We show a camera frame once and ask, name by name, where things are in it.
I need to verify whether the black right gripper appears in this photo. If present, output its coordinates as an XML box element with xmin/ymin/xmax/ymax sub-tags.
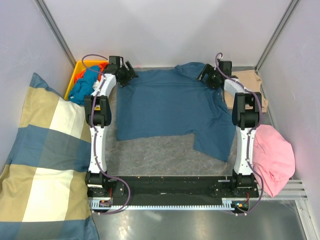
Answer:
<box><xmin>195</xmin><ymin>64</ymin><xmax>220</xmax><ymax>91</ymax></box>

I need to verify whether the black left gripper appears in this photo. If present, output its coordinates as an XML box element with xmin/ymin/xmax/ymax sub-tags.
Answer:
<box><xmin>117</xmin><ymin>62</ymin><xmax>139</xmax><ymax>89</ymax></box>

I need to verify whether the dark blue t-shirt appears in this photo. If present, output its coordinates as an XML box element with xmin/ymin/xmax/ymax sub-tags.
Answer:
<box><xmin>115</xmin><ymin>62</ymin><xmax>236</xmax><ymax>162</ymax></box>

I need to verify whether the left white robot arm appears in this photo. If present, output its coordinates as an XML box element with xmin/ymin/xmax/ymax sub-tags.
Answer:
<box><xmin>84</xmin><ymin>55</ymin><xmax>138</xmax><ymax>197</ymax></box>

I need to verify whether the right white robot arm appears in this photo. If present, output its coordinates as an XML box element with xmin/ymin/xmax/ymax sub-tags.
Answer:
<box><xmin>197</xmin><ymin>59</ymin><xmax>262</xmax><ymax>197</ymax></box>

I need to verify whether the orange t-shirt in bin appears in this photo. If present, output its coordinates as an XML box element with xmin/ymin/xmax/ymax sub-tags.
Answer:
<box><xmin>73</xmin><ymin>62</ymin><xmax>108</xmax><ymax>84</ymax></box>

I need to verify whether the folded beige t-shirt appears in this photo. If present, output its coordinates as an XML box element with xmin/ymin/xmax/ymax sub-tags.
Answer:
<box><xmin>222</xmin><ymin>71</ymin><xmax>269</xmax><ymax>111</ymax></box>

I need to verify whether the teal t-shirt in bin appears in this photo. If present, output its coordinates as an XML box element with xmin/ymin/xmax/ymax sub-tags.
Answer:
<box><xmin>68</xmin><ymin>79</ymin><xmax>95</xmax><ymax>106</ymax></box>

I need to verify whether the yellow plastic bin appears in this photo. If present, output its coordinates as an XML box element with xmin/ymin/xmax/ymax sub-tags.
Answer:
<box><xmin>64</xmin><ymin>59</ymin><xmax>109</xmax><ymax>101</ymax></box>

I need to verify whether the pink t-shirt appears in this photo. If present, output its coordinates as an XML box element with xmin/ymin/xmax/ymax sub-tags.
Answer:
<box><xmin>252</xmin><ymin>124</ymin><xmax>296</xmax><ymax>197</ymax></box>

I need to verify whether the blue beige checkered pillow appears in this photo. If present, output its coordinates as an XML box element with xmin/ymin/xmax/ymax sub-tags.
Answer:
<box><xmin>0</xmin><ymin>73</ymin><xmax>99</xmax><ymax>240</ymax></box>

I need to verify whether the left aluminium corner post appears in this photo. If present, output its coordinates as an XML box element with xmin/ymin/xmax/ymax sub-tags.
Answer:
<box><xmin>34</xmin><ymin>0</ymin><xmax>77</xmax><ymax>67</ymax></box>

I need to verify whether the aluminium corner post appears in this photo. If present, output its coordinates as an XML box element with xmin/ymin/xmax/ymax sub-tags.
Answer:
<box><xmin>254</xmin><ymin>0</ymin><xmax>301</xmax><ymax>73</ymax></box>
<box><xmin>34</xmin><ymin>0</ymin><xmax>77</xmax><ymax>67</ymax></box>

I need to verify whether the right aluminium corner post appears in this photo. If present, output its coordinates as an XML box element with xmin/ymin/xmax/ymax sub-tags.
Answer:
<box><xmin>254</xmin><ymin>0</ymin><xmax>301</xmax><ymax>73</ymax></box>

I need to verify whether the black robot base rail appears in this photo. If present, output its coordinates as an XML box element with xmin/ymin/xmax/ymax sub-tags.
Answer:
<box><xmin>87</xmin><ymin>174</ymin><xmax>261</xmax><ymax>201</ymax></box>

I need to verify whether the grey slotted cable duct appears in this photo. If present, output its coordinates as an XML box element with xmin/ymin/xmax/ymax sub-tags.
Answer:
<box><xmin>88</xmin><ymin>197</ymin><xmax>250</xmax><ymax>212</ymax></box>

